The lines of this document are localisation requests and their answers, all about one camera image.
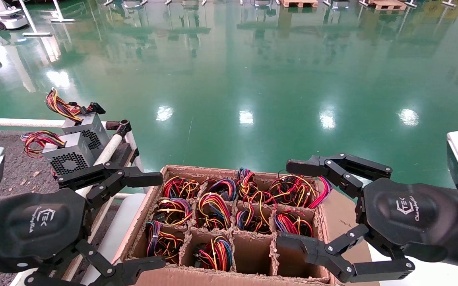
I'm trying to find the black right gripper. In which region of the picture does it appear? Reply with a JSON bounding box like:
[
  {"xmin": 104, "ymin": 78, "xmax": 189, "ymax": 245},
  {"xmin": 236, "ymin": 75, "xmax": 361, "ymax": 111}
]
[{"xmin": 277, "ymin": 152, "xmax": 458, "ymax": 283}]

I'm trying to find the power supply with coloured wires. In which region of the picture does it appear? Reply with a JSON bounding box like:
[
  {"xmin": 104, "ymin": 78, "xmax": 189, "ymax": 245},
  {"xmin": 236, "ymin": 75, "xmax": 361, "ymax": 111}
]
[
  {"xmin": 235, "ymin": 203, "xmax": 272, "ymax": 235},
  {"xmin": 274, "ymin": 211, "xmax": 314, "ymax": 238},
  {"xmin": 195, "ymin": 193, "xmax": 233, "ymax": 231},
  {"xmin": 146, "ymin": 220, "xmax": 185, "ymax": 265},
  {"xmin": 236, "ymin": 167, "xmax": 277, "ymax": 207},
  {"xmin": 269, "ymin": 171, "xmax": 333, "ymax": 209},
  {"xmin": 153, "ymin": 197, "xmax": 193, "ymax": 226},
  {"xmin": 203, "ymin": 178, "xmax": 237, "ymax": 201},
  {"xmin": 162, "ymin": 176, "xmax": 200, "ymax": 199}
]

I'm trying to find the white table edge pipe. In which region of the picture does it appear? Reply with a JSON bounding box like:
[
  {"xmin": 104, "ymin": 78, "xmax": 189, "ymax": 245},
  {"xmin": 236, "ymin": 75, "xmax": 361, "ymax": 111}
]
[{"xmin": 0, "ymin": 118, "xmax": 106, "ymax": 129}]

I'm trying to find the wooden pallet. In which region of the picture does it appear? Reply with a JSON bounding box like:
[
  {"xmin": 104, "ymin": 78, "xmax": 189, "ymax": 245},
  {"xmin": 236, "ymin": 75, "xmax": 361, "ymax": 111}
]
[
  {"xmin": 368, "ymin": 0, "xmax": 407, "ymax": 11},
  {"xmin": 280, "ymin": 0, "xmax": 319, "ymax": 8}
]

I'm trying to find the cardboard box with dividers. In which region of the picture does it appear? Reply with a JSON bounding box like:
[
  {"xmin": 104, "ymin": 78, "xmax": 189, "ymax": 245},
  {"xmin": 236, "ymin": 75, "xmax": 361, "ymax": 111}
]
[{"xmin": 104, "ymin": 165, "xmax": 380, "ymax": 286}]

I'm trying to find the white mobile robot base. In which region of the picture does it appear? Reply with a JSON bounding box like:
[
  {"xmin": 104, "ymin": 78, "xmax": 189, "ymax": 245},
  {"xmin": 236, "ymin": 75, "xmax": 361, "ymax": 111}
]
[{"xmin": 0, "ymin": 0, "xmax": 29, "ymax": 31}]

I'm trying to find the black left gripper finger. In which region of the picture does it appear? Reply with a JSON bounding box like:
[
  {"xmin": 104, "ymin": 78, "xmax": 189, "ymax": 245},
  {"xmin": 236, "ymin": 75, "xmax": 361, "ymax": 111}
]
[{"xmin": 56, "ymin": 161, "xmax": 164, "ymax": 211}]

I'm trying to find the white floor stand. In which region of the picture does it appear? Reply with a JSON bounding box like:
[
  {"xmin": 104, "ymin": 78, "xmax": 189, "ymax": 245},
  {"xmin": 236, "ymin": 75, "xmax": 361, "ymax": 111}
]
[
  {"xmin": 17, "ymin": 0, "xmax": 53, "ymax": 37},
  {"xmin": 52, "ymin": 0, "xmax": 76, "ymax": 23}
]

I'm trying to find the long white rail pipe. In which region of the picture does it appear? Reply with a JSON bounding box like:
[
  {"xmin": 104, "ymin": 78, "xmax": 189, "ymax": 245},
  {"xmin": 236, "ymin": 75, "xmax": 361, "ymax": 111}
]
[{"xmin": 10, "ymin": 133, "xmax": 123, "ymax": 286}]

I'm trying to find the grey power supply with wires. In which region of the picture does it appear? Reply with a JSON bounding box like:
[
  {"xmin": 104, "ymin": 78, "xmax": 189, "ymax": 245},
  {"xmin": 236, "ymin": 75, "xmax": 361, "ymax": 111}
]
[
  {"xmin": 20, "ymin": 130, "xmax": 96, "ymax": 179},
  {"xmin": 193, "ymin": 236, "xmax": 233, "ymax": 272},
  {"xmin": 45, "ymin": 87, "xmax": 110, "ymax": 159}
]

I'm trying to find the black pipe joint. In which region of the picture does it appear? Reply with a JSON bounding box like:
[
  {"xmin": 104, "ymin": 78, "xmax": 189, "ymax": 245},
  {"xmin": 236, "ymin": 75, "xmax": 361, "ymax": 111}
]
[{"xmin": 106, "ymin": 119, "xmax": 132, "ymax": 137}]

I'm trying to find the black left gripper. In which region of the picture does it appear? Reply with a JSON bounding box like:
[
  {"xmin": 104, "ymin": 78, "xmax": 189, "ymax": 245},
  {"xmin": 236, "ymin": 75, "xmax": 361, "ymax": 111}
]
[{"xmin": 0, "ymin": 189, "xmax": 167, "ymax": 286}]

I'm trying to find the black table edge strip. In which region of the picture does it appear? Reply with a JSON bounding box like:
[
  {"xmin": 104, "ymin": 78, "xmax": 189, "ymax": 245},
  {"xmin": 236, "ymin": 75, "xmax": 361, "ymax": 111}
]
[{"xmin": 60, "ymin": 145, "xmax": 139, "ymax": 282}]

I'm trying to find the white pipe leg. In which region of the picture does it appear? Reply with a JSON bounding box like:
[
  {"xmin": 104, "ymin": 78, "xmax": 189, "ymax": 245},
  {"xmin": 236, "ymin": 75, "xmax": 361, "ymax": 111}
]
[{"xmin": 125, "ymin": 131, "xmax": 150, "ymax": 193}]

